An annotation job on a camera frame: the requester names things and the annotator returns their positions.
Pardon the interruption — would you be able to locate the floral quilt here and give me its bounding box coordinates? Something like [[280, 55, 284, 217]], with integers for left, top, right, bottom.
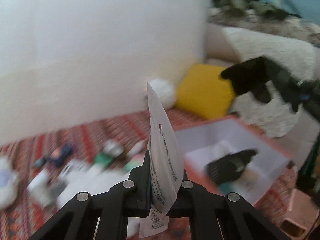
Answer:
[[209, 8, 319, 47]]

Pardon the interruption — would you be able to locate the green clothes pile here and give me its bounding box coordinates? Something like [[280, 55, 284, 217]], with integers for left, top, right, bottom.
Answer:
[[212, 0, 300, 21]]

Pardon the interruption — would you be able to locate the yellow cushion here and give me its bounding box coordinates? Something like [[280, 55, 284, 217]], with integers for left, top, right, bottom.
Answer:
[[175, 64, 235, 120]]

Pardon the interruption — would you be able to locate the blue haired doll figure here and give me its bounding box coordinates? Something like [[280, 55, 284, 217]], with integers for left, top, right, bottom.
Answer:
[[34, 142, 73, 168]]

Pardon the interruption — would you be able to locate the small white purple plush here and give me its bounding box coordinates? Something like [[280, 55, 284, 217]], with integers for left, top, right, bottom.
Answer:
[[0, 155, 20, 211]]

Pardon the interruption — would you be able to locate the pink stool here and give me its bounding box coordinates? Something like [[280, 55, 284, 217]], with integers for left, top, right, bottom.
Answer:
[[280, 189, 319, 239]]

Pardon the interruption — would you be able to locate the patterned red bedspread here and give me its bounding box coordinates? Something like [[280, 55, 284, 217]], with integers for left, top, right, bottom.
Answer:
[[1, 108, 297, 239]]

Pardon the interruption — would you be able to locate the white paper packet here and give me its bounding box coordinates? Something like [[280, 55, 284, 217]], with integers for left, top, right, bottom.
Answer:
[[139, 84, 184, 238]]

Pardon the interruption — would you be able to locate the salmon pink storage box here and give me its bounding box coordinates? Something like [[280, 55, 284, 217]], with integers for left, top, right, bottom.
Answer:
[[175, 118, 290, 205]]

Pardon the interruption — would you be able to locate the round white fluffy plush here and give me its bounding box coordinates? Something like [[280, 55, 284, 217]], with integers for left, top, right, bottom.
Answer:
[[145, 78, 176, 110]]

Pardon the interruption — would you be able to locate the white lace cloth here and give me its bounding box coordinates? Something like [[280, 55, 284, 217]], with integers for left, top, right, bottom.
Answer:
[[221, 27, 319, 138]]

